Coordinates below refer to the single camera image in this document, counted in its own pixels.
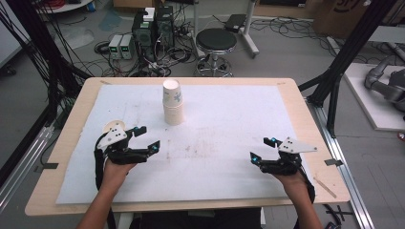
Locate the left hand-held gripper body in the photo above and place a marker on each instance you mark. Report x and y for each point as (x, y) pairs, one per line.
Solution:
(113, 137)

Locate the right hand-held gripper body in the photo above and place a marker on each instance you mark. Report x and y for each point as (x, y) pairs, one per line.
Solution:
(293, 147)

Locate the stack of white paper cups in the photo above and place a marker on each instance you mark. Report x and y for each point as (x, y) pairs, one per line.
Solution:
(173, 108)

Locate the person's left hand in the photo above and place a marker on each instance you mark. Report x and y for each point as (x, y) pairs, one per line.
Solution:
(114, 175)

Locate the person's right hand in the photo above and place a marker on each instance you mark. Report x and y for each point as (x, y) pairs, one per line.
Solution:
(294, 186)

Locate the black tape piece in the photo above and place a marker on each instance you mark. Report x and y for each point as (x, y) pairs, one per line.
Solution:
(47, 165)
(333, 162)

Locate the white table mat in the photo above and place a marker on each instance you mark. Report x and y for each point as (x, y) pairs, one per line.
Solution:
(210, 165)

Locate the thin wooden stick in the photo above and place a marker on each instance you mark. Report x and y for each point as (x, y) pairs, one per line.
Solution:
(325, 188)

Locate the grey bench power supply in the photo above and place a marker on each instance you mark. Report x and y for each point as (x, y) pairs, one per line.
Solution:
(115, 46)
(127, 46)

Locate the white platform board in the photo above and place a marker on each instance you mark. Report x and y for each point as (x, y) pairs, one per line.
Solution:
(369, 105)

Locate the black computer tower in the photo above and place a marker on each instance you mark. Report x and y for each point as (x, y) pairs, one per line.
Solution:
(144, 38)
(165, 28)

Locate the black round stool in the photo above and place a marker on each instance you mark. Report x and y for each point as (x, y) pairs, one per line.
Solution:
(216, 39)

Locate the small white box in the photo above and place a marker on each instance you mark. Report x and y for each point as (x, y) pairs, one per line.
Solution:
(149, 14)

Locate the flat black device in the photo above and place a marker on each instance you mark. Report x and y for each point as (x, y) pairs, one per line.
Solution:
(235, 23)

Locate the large printed cardboard box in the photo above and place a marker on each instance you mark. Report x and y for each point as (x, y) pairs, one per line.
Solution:
(340, 16)

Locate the aluminium floor rail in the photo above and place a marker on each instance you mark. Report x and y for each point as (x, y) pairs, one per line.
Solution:
(347, 178)
(22, 171)

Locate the black metal frame post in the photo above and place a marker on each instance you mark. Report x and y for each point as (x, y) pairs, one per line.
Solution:
(41, 54)
(347, 51)

